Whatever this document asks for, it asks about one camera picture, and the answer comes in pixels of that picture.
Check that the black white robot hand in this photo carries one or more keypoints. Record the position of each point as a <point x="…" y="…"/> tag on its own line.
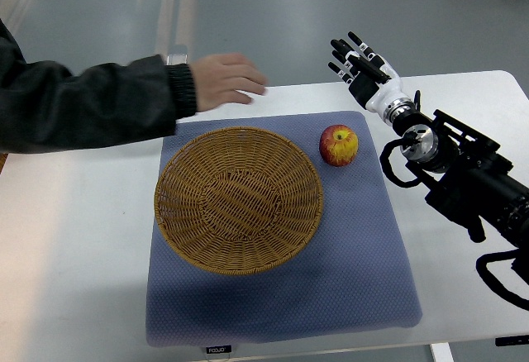
<point x="370" y="79"/>

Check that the person's bare hand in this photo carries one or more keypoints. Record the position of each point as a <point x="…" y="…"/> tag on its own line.
<point x="226" y="78"/>

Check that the red yellow apple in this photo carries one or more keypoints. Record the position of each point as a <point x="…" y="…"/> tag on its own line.
<point x="338" y="145"/>

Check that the black jacket sleeve forearm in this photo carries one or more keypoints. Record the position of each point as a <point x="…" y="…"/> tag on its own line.
<point x="45" y="108"/>

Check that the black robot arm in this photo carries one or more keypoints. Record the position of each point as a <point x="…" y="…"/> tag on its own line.
<point x="468" y="183"/>

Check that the woven wicker basket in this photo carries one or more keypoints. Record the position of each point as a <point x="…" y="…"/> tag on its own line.
<point x="238" y="201"/>

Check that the metal floor plate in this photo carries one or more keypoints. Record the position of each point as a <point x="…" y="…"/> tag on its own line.
<point x="177" y="54"/>

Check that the black table label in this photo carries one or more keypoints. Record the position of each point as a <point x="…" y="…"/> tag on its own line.
<point x="219" y="349"/>

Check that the white table leg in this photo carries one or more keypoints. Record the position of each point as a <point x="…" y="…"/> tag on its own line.
<point x="441" y="352"/>

